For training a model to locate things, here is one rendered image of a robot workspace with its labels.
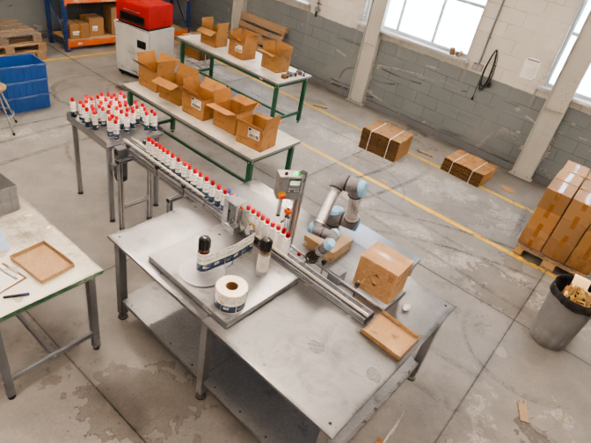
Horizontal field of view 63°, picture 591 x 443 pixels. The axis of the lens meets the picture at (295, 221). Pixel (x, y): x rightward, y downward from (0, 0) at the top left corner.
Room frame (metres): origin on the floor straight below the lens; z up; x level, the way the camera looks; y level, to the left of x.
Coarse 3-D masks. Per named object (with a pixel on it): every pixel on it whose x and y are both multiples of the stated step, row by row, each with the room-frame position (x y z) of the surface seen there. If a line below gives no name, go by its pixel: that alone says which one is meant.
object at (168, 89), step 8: (184, 64) 5.62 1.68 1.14; (184, 72) 5.58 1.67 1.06; (192, 72) 5.54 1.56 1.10; (152, 80) 5.29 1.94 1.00; (160, 80) 5.30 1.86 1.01; (168, 80) 5.51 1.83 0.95; (176, 80) 5.62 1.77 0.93; (160, 88) 5.38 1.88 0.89; (168, 88) 5.16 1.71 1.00; (176, 88) 5.26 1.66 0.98; (160, 96) 5.38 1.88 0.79; (168, 96) 5.32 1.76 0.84; (176, 96) 5.26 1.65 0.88; (176, 104) 5.26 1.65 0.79
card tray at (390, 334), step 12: (384, 312) 2.44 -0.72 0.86; (372, 324) 2.33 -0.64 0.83; (384, 324) 2.35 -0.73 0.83; (396, 324) 2.38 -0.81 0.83; (372, 336) 2.19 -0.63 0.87; (384, 336) 2.25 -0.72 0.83; (396, 336) 2.27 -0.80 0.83; (408, 336) 2.30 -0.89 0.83; (384, 348) 2.13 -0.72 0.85; (396, 348) 2.17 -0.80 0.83; (408, 348) 2.16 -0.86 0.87
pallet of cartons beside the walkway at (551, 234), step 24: (576, 168) 5.63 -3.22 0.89; (552, 192) 4.86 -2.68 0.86; (576, 192) 5.40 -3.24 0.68; (552, 216) 4.80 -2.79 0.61; (576, 216) 4.70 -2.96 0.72; (528, 240) 4.85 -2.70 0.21; (552, 240) 4.74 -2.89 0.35; (576, 240) 4.64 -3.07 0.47; (552, 264) 4.63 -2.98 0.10; (576, 264) 4.56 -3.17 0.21
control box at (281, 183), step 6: (282, 174) 2.93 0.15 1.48; (288, 174) 2.94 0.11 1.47; (294, 174) 2.96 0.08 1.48; (276, 180) 2.96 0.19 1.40; (282, 180) 2.90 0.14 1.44; (288, 180) 2.91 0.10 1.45; (276, 186) 2.93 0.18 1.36; (282, 186) 2.90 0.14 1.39; (288, 186) 2.91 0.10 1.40; (294, 186) 2.93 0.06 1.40; (300, 186) 2.94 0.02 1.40; (276, 192) 2.91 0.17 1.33; (282, 192) 2.90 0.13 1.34; (288, 192) 2.92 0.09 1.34; (294, 192) 2.93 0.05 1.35; (276, 198) 2.90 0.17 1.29; (288, 198) 2.92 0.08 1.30; (294, 198) 2.93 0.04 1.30
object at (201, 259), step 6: (204, 240) 2.41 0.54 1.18; (210, 240) 2.44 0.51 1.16; (198, 246) 2.42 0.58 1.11; (204, 246) 2.40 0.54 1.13; (210, 246) 2.44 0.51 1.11; (198, 252) 2.41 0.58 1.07; (204, 252) 2.41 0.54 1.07; (198, 258) 2.40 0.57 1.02; (204, 258) 2.40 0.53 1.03; (198, 264) 2.40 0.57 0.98; (204, 264) 2.40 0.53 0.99; (198, 270) 2.40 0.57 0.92; (204, 270) 2.40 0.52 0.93
